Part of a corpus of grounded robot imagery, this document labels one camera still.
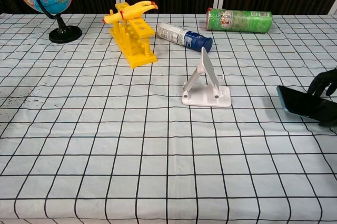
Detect white folding phone stand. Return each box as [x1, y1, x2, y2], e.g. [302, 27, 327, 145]
[182, 46, 232, 108]

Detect yellow rubber chicken toy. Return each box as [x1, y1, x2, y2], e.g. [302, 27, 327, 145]
[103, 0, 160, 24]

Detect green chips canister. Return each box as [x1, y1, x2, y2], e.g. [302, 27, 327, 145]
[205, 7, 273, 34]

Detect blue and white can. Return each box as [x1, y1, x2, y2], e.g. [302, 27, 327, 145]
[157, 22, 213, 54]

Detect black smartphone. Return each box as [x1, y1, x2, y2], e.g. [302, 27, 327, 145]
[276, 85, 333, 122]

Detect white black-grid tablecloth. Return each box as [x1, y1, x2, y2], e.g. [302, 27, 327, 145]
[0, 12, 337, 224]

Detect yellow plastic test tube rack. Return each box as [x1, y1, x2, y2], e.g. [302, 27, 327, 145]
[109, 2, 158, 70]

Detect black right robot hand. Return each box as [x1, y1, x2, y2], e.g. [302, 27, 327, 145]
[308, 67, 337, 127]

